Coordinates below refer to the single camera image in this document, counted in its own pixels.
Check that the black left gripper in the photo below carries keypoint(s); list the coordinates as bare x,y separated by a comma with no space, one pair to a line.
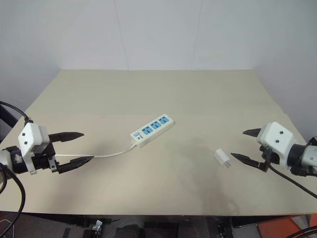
44,162

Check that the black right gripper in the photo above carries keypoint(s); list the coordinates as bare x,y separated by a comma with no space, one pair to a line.
267,155

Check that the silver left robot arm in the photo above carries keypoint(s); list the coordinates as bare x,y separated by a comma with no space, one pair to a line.
10,161

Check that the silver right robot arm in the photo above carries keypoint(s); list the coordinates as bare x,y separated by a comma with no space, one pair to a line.
305,156

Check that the white plug adapter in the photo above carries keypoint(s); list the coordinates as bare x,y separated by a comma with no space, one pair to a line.
221,157

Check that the white blue power strip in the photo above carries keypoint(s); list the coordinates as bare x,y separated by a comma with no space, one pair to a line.
152,131

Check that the metal clamp under table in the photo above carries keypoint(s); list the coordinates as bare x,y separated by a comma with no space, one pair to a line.
97,225

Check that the orange box under table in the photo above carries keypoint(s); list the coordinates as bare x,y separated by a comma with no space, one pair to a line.
284,226

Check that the dark rounded shape under table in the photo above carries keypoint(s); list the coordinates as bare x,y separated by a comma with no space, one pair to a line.
128,231

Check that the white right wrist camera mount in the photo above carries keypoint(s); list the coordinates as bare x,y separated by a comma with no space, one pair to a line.
276,141

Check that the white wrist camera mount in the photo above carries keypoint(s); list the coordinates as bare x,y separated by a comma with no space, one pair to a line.
29,138
276,141

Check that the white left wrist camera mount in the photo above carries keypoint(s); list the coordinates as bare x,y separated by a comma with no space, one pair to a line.
29,138

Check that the black frame beside table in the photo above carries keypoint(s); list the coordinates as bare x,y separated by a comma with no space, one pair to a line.
7,119

